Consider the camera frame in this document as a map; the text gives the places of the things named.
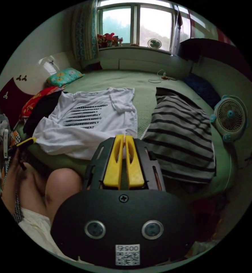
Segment stuffed toys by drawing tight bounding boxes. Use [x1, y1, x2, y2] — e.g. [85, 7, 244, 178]
[97, 32, 124, 48]

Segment window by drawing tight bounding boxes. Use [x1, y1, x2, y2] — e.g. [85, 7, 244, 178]
[97, 0, 178, 52]

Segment teal floral pillow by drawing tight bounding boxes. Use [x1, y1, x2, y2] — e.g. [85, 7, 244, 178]
[45, 67, 85, 88]

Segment grey black striped garment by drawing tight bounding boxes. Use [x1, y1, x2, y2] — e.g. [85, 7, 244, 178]
[142, 87, 216, 184]

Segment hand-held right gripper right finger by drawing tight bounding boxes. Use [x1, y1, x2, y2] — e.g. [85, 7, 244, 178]
[125, 135, 145, 190]

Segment white red curtain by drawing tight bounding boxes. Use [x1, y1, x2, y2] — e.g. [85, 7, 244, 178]
[170, 4, 194, 57]

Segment small green fan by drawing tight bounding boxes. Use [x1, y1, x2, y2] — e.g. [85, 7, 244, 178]
[147, 38, 162, 50]

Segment person's body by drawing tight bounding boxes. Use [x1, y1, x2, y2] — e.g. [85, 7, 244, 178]
[0, 163, 85, 262]

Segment white charger cable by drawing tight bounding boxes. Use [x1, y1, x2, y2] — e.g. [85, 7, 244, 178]
[148, 69, 178, 84]

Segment dark blue cushion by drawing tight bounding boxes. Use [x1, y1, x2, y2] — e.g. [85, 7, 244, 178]
[183, 73, 222, 109]

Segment white and red headboard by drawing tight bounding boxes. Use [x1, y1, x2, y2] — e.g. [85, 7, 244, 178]
[0, 53, 63, 131]

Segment round cream table fan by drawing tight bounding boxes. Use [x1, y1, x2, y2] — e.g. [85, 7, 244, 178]
[210, 94, 249, 143]

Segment person's left hand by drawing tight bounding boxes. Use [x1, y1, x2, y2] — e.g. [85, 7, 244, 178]
[7, 147, 28, 192]

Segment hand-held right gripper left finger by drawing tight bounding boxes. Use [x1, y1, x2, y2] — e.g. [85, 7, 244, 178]
[103, 134, 124, 191]

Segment bed with green mat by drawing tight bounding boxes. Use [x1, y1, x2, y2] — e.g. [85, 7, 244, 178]
[15, 69, 235, 195]

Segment patterned teal curtain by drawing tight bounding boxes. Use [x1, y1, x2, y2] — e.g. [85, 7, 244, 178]
[71, 0, 100, 63]

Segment white t-shirt with black print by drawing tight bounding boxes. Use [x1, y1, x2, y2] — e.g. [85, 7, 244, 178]
[33, 87, 138, 161]

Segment pile of clothes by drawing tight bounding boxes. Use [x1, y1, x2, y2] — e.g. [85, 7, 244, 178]
[20, 86, 68, 135]

